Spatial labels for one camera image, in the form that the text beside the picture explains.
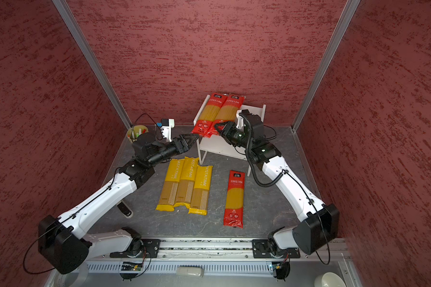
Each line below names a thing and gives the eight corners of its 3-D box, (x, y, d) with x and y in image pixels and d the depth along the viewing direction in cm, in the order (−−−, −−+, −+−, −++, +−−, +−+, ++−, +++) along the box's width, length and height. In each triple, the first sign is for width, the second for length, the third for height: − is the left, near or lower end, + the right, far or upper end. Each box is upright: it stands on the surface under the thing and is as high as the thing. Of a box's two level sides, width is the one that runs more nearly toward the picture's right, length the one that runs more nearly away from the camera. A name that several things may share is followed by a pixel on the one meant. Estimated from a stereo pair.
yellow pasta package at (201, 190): (189, 213, 86) (188, 211, 84) (197, 167, 103) (197, 164, 100) (207, 215, 85) (207, 213, 83) (212, 168, 102) (212, 165, 100)
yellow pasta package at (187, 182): (174, 208, 87) (173, 206, 85) (185, 158, 105) (184, 156, 103) (191, 209, 86) (190, 207, 85) (198, 159, 105) (198, 157, 103)
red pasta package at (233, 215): (223, 225, 82) (223, 223, 80) (228, 172, 101) (229, 170, 98) (242, 228, 82) (243, 226, 80) (244, 174, 100) (245, 171, 98)
